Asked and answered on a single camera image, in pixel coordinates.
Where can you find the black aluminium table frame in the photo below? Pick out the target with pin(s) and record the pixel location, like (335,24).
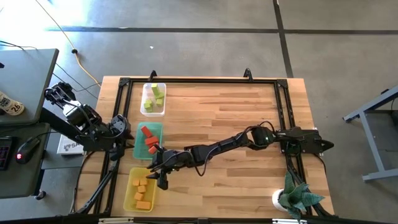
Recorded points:
(186,80)

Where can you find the orange wooden cube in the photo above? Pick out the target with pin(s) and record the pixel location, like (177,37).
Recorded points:
(141,188)
(138,196)
(143,181)
(136,182)

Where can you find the grey desk top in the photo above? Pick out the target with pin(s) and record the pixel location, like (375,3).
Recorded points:
(28,81)

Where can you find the white printed box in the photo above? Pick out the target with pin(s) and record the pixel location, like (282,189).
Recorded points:
(68,146)

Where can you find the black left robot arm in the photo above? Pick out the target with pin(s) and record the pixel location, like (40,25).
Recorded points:
(84,121)

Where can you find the teal plastic bin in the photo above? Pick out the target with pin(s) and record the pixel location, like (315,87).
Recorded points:
(157,129)

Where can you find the silver metal bracket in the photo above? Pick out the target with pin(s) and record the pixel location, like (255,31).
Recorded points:
(289,221)
(116,221)

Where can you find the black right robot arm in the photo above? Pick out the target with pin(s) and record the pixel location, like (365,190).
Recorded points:
(224,146)

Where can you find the green rectangular wooden block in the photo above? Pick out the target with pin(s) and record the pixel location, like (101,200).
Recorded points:
(155,89)
(160,96)

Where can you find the clear plastic bin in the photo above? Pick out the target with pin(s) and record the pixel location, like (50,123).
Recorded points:
(146,91)

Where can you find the yellow plastic bin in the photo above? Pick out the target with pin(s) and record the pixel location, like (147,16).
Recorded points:
(149,202)

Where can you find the dark desk top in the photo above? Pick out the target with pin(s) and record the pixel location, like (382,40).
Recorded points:
(18,177)

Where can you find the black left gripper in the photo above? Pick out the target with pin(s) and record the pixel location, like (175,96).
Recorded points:
(120,124)

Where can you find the green wooden cube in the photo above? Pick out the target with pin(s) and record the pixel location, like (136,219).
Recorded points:
(148,103)
(149,109)
(159,102)

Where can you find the black caster wheel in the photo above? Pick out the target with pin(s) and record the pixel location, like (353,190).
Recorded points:
(39,195)

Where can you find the snake plant in white pot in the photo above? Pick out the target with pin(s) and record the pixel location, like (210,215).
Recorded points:
(293,197)

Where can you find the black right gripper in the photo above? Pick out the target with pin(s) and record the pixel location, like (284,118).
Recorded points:
(174,160)

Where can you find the orange rectangular wooden block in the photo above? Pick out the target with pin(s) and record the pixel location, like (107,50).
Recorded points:
(143,205)

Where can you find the black computer mouse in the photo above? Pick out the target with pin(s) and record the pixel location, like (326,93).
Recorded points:
(27,151)

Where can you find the black keyboard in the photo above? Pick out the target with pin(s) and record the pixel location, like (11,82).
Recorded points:
(3,154)

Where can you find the grey metal table frame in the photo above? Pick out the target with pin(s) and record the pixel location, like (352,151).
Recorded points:
(373,102)

